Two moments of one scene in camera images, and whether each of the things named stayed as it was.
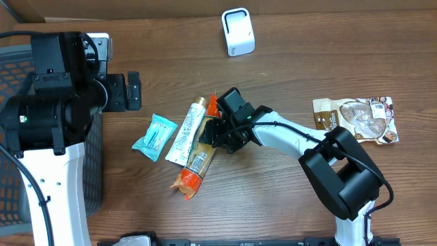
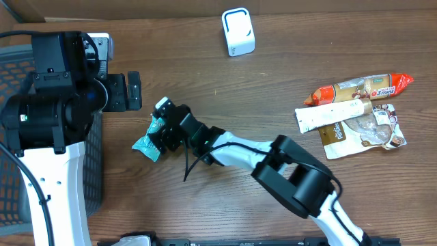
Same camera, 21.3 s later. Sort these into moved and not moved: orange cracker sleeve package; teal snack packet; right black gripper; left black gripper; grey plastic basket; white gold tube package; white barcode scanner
Moved: white gold tube package; right black gripper; orange cracker sleeve package
Not moved: teal snack packet; white barcode scanner; grey plastic basket; left black gripper
